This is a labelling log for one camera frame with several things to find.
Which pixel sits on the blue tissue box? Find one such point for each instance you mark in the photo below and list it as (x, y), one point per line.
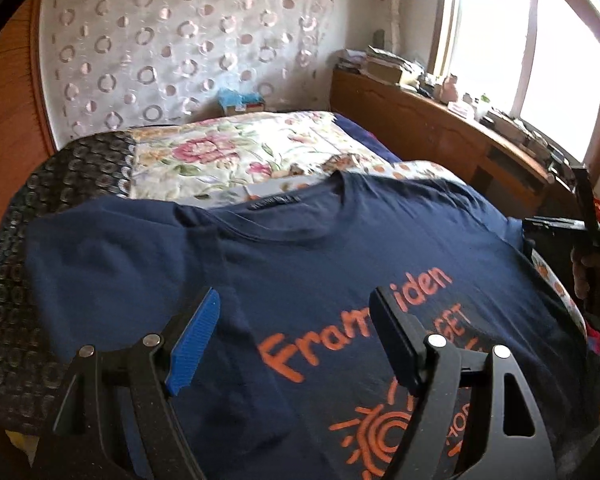
(235, 100)

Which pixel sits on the black circle-patterned cloth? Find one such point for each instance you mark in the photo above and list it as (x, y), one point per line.
(45, 185)

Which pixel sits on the sheer circle-patterned curtain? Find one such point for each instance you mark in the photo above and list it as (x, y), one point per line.
(180, 35)

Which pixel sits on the dark blue blanket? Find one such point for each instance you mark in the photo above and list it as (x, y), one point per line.
(365, 135)

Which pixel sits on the wooden cabinet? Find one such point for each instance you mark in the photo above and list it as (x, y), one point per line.
(405, 115)

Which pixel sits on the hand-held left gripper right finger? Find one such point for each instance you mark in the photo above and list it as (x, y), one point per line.
(394, 330)

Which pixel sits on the stack of books and papers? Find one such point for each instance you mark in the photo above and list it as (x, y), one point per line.
(380, 65)

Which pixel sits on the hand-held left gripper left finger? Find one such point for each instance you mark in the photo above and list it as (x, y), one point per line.
(195, 345)

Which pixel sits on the navy printed t-shirt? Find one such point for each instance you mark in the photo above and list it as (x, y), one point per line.
(305, 240)

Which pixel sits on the window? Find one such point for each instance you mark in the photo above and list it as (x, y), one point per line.
(480, 25)

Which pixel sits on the wooden wardrobe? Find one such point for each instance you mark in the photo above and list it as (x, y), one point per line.
(10, 110)

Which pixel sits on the row of small desk clutter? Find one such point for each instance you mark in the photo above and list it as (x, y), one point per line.
(520, 130)

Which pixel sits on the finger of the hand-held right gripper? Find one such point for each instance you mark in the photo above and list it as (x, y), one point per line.
(550, 235)

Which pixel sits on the floral quilt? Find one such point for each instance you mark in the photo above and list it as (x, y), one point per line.
(220, 155)

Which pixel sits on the pink figurine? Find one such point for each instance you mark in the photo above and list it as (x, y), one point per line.
(450, 87)

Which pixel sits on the orange fruit print bedsheet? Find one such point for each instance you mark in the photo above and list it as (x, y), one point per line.
(555, 285)

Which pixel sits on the person's right hand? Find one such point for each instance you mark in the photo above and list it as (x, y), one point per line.
(579, 272)

